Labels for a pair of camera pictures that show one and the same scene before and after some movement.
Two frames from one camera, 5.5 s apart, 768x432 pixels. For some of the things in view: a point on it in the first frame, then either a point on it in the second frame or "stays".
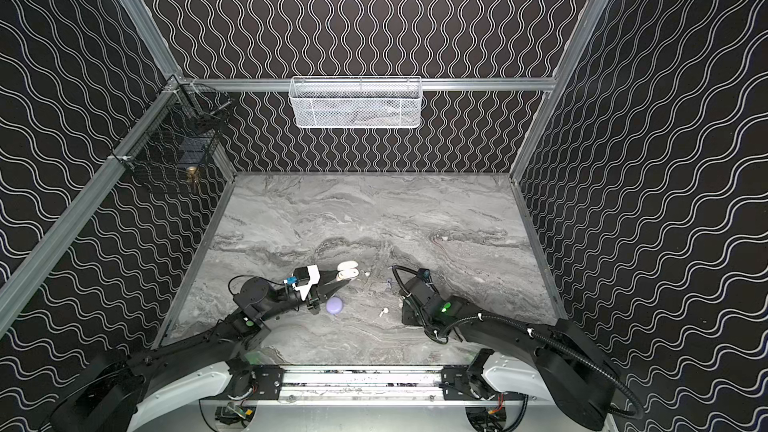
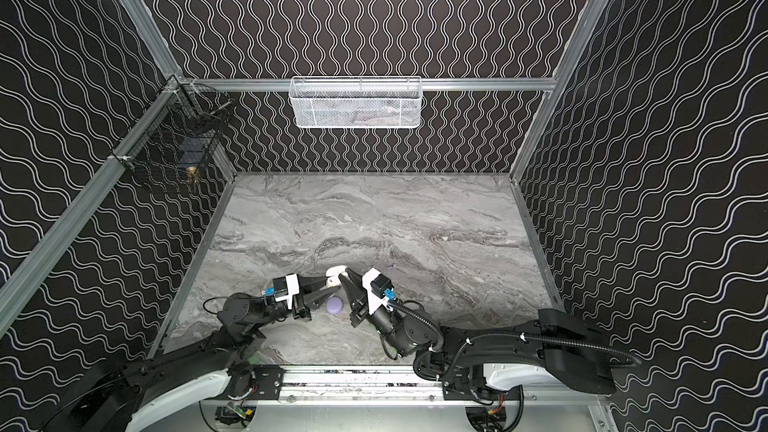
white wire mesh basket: (355, 102) stays
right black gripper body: (411, 310) → (360, 304)
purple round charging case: (334, 304) stays
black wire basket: (180, 133) stays
